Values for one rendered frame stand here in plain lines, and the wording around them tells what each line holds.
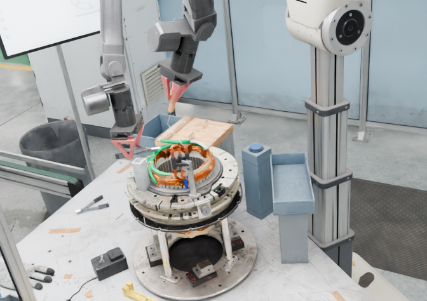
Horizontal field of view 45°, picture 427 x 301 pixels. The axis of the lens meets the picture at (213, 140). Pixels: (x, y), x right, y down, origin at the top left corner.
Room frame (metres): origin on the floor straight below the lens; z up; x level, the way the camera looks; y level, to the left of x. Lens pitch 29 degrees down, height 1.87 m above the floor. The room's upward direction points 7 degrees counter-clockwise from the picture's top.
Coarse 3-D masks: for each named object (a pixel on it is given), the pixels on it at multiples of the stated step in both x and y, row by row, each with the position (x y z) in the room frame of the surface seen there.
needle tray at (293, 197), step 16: (272, 160) 1.33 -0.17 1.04; (288, 160) 1.32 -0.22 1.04; (304, 160) 1.32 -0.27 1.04; (272, 176) 1.21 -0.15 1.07; (288, 176) 1.26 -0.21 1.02; (304, 176) 1.25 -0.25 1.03; (288, 192) 1.18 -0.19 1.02; (304, 192) 1.17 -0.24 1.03; (288, 208) 1.08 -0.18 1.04; (304, 208) 1.08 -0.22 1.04; (288, 224) 1.16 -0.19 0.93; (304, 224) 1.15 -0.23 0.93; (288, 240) 1.16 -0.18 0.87; (304, 240) 1.15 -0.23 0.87; (288, 256) 1.16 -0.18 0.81; (304, 256) 1.15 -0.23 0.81
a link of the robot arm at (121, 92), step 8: (104, 88) 1.25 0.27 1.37; (112, 88) 1.26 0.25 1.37; (120, 88) 1.26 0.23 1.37; (128, 88) 1.26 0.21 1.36; (112, 96) 1.25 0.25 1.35; (120, 96) 1.24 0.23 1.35; (128, 96) 1.25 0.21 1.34; (112, 104) 1.25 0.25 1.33; (120, 104) 1.24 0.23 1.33; (128, 104) 1.25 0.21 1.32
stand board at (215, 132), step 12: (180, 120) 1.64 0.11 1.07; (192, 120) 1.63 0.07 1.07; (204, 120) 1.62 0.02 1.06; (168, 132) 1.56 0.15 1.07; (180, 132) 1.55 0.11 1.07; (192, 132) 1.54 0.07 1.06; (204, 132) 1.53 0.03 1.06; (216, 132) 1.52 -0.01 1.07; (228, 132) 1.53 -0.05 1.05; (156, 144) 1.51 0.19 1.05; (216, 144) 1.46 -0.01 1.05
